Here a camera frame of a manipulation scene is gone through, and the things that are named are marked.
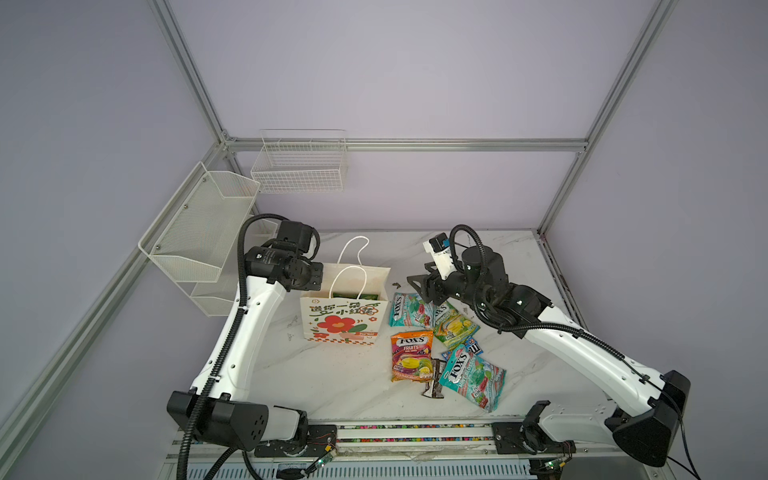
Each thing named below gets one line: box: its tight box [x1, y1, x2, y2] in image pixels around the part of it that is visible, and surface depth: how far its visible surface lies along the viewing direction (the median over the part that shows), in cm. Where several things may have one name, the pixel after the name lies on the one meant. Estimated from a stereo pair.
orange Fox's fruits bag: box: [391, 331, 434, 382], surface depth 85 cm
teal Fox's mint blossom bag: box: [388, 292, 436, 329], surface depth 95 cm
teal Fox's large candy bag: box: [438, 344, 507, 413], surface depth 82 cm
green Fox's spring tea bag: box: [433, 301, 480, 350], surface depth 92 cm
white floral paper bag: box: [300, 263, 391, 344], surface depth 77 cm
